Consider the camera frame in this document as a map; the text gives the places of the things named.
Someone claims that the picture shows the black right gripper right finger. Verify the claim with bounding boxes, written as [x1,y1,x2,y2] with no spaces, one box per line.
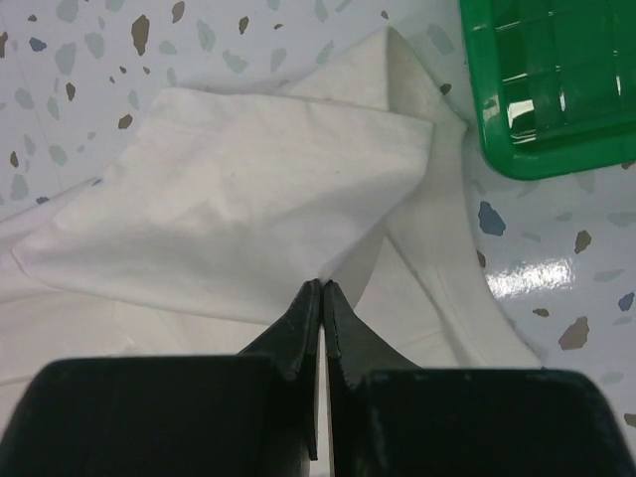
[322,282,635,476]

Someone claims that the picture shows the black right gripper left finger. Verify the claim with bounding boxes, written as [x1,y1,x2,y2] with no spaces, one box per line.
[1,280,322,476]

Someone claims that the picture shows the white t shirt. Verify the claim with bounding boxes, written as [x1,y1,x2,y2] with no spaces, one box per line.
[1,29,539,406]

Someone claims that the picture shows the green plastic tray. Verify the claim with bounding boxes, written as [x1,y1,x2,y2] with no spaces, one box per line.
[459,0,635,181]

